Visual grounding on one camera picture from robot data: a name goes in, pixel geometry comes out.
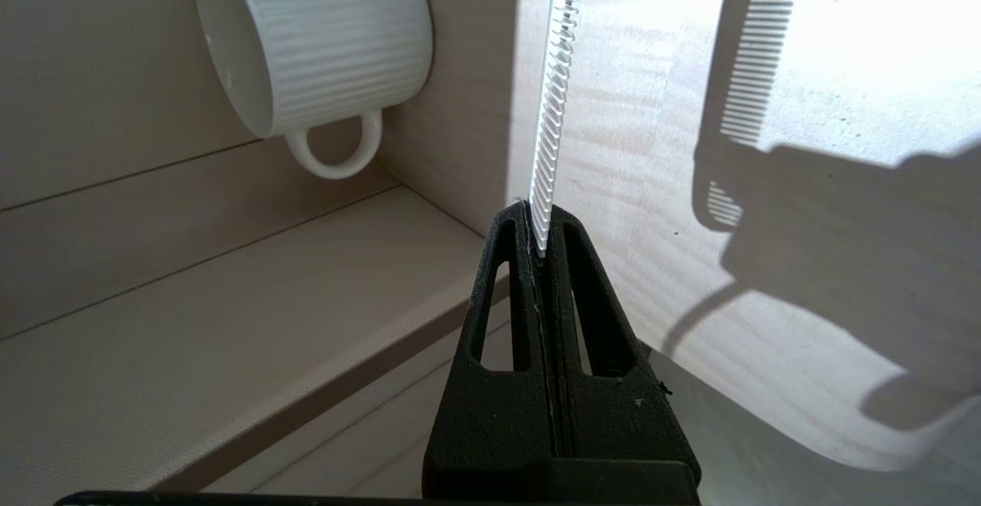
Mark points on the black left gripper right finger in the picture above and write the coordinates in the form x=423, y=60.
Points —
x=613, y=422

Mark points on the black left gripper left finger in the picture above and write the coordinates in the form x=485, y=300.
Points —
x=490, y=422

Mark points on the white plastic comb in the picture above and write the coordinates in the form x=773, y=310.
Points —
x=556, y=92

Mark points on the light wood open cabinet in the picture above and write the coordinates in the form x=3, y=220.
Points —
x=230, y=299

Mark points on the white ribbed mug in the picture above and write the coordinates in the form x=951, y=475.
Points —
x=322, y=46

